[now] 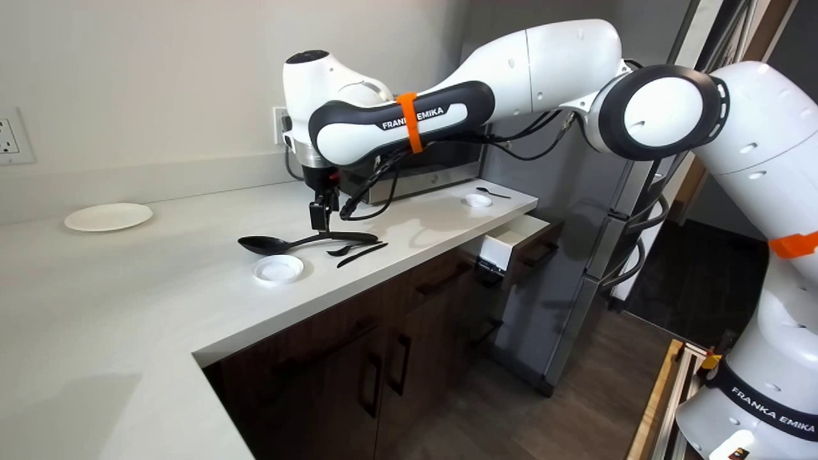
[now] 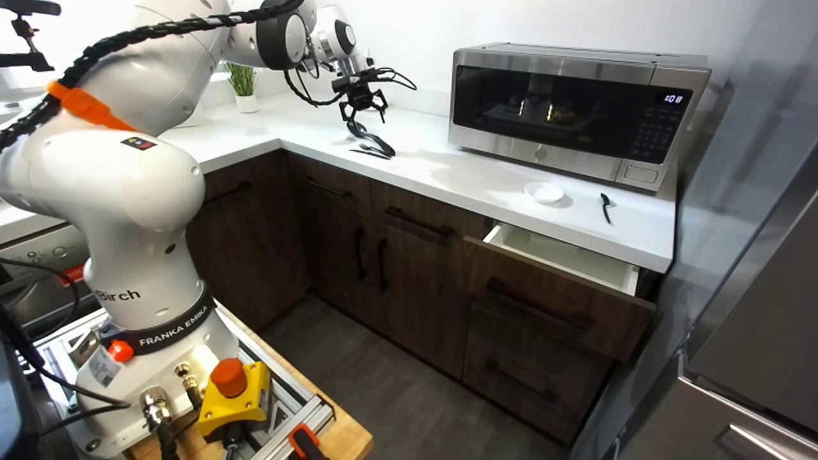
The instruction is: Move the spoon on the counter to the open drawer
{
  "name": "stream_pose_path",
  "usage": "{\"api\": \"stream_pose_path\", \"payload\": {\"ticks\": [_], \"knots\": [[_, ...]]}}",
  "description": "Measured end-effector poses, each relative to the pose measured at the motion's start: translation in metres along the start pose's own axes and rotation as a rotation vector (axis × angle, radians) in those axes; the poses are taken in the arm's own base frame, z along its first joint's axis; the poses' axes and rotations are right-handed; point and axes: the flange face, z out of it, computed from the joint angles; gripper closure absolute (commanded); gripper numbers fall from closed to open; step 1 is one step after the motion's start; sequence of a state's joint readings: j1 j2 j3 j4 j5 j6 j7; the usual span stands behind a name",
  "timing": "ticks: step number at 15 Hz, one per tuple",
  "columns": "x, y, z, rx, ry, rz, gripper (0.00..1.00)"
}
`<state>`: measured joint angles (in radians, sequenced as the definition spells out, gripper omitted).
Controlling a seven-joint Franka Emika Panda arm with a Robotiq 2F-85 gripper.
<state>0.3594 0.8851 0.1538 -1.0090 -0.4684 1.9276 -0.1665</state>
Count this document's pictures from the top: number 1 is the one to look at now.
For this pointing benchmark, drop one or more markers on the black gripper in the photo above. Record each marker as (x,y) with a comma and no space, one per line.
(325,185)

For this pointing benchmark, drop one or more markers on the large black serving spoon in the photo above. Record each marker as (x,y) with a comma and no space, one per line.
(277,246)

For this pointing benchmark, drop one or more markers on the dark wood lower cabinets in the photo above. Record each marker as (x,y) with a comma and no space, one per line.
(351,382)

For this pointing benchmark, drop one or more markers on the wooden robot cart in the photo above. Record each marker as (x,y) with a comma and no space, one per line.
(658,433)

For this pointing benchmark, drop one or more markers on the small white lid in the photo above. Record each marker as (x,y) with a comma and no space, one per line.
(475,199)
(277,268)

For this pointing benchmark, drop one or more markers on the white plate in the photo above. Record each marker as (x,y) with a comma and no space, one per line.
(107,217)

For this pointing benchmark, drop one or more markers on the white wall power outlet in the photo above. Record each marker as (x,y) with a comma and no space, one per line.
(14,140)

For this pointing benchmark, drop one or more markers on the stainless steel microwave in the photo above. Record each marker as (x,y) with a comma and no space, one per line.
(437,167)

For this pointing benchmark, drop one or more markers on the small white lid far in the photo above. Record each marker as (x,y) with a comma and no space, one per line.
(475,199)

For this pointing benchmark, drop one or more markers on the small black spoon far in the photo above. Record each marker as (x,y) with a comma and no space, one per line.
(490,193)

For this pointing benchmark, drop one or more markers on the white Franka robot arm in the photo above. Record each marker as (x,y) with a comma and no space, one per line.
(746,124)

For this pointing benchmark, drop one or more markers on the small white lid near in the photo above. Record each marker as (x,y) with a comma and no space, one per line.
(277,268)

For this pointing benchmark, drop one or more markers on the open white drawer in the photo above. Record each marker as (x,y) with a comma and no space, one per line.
(498,249)

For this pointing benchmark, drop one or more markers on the stainless steel refrigerator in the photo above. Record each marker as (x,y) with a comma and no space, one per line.
(589,197)

